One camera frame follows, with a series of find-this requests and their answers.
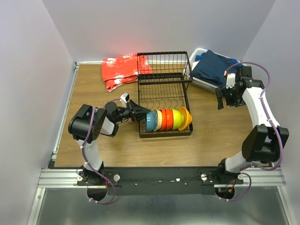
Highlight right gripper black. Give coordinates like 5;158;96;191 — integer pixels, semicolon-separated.
216;85;247;110

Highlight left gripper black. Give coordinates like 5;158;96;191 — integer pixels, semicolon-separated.
114;99;150;123

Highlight plain teal blue bowl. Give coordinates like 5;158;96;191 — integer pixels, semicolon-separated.
146;112;158;132

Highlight blue patterned ceramic bowl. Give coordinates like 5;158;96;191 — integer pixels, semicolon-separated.
153;109;162;131

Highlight red orange bowl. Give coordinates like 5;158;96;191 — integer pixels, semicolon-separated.
165;109;173;130
160;109;169;130

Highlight green bowl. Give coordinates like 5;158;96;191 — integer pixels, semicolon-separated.
172;109;184;130

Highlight yellow orange bowl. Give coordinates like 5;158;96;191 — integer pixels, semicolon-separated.
178;107;192;131

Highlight black wire dish rack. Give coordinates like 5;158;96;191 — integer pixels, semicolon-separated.
137;51;194;139

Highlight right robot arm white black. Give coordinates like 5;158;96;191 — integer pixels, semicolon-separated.
212;62;289;184

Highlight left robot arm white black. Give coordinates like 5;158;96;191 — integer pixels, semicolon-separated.
68;100;150;185

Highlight white laundry basket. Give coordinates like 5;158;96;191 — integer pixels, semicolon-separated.
188;48;238;93

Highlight dark blue folded jeans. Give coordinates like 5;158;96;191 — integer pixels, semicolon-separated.
192;50;238;87

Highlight red white folded cloth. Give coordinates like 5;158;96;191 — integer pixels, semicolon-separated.
102;54;153;92

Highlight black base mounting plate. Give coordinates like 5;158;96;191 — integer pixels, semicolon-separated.
77;166;243;200

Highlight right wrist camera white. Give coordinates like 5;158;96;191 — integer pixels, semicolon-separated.
225;73;236;89

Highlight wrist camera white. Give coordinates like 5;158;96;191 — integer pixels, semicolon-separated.
120;93;130;107
225;73;236;89

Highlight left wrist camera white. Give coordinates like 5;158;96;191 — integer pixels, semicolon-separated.
120;93;130;107

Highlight aluminium table edge rail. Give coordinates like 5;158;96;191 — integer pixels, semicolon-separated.
27;62;80;225

